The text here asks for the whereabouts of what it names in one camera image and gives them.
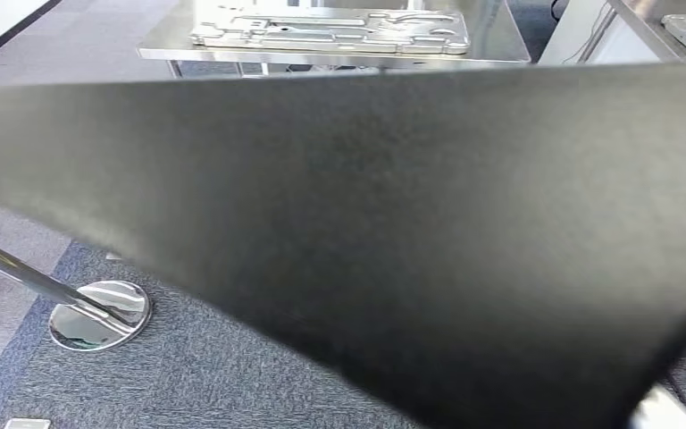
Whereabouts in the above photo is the chrome stanchion post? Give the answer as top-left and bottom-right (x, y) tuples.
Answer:
(0, 231), (153, 353)

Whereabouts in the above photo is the metal floor outlet plate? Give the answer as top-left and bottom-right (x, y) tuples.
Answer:
(2, 416), (53, 429)

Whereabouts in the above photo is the black plastic panel part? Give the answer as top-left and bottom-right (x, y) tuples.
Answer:
(0, 62), (686, 429)

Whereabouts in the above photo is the white cabinet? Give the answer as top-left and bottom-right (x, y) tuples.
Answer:
(537, 0), (664, 66)

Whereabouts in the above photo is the steel workbench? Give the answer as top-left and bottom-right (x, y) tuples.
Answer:
(579, 0), (686, 65)
(137, 0), (532, 80)

